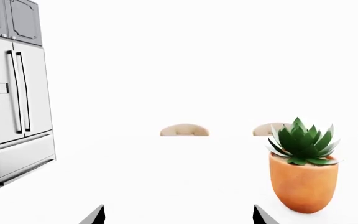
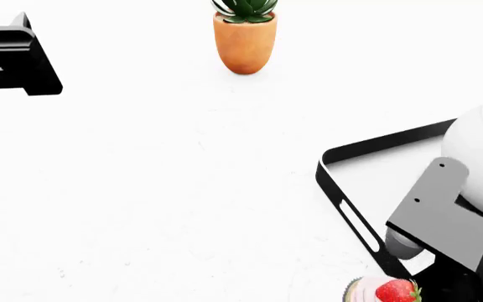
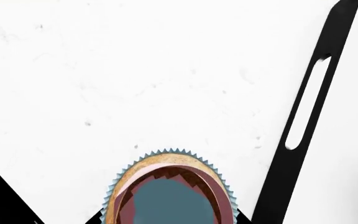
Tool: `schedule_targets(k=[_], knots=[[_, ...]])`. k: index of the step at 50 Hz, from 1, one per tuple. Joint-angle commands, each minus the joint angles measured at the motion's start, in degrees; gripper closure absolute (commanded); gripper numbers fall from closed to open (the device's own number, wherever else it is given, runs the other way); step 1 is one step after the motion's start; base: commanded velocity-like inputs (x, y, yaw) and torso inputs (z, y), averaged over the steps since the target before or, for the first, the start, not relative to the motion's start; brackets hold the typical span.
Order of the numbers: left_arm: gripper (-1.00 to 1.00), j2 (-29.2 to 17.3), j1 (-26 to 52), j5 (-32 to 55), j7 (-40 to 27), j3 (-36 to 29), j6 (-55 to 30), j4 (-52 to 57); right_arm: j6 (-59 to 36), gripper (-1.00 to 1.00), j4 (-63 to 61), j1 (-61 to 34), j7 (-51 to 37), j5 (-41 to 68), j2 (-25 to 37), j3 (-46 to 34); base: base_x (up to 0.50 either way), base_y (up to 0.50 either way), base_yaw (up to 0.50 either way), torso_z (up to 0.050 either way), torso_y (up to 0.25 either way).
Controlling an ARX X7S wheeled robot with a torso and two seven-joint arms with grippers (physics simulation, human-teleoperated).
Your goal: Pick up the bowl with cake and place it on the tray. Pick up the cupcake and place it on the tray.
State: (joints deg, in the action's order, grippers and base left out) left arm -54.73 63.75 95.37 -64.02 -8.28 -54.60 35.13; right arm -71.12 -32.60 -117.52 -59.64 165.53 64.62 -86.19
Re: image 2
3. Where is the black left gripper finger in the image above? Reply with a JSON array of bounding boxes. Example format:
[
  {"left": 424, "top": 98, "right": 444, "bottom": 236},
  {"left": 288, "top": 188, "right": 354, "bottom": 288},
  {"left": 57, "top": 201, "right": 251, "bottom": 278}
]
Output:
[
  {"left": 0, "top": 11, "right": 38, "bottom": 50},
  {"left": 0, "top": 46, "right": 64, "bottom": 96}
]

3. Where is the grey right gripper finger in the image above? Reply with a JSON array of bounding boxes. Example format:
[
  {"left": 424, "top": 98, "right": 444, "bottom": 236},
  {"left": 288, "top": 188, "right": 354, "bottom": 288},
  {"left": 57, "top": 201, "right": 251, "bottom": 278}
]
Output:
[{"left": 385, "top": 156, "right": 483, "bottom": 274}]

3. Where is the white round bowl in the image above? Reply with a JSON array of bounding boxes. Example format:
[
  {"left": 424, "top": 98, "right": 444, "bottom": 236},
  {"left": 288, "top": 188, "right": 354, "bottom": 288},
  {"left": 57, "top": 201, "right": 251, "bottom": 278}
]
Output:
[{"left": 440, "top": 98, "right": 483, "bottom": 223}]

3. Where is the pink cupcake with strawberry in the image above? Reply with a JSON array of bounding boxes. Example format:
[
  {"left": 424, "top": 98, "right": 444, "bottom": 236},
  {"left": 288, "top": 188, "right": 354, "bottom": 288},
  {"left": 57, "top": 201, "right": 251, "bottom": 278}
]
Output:
[{"left": 342, "top": 275, "right": 423, "bottom": 302}]

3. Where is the terracotta plant pot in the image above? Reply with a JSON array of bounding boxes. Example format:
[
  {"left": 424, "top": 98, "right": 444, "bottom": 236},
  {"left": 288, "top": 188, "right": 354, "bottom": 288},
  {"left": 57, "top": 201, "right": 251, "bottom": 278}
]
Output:
[{"left": 212, "top": 10, "right": 278, "bottom": 76}]

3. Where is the green succulent plant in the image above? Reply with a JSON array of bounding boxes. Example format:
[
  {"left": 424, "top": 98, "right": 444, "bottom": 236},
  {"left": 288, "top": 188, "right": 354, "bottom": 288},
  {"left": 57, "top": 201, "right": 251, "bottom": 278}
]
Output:
[{"left": 210, "top": 0, "right": 279, "bottom": 24}]

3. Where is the black rectangular tray with handles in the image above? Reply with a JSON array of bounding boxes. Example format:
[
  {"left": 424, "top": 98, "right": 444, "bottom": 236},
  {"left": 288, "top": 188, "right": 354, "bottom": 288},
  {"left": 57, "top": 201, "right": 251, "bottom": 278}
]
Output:
[{"left": 315, "top": 118, "right": 459, "bottom": 282}]

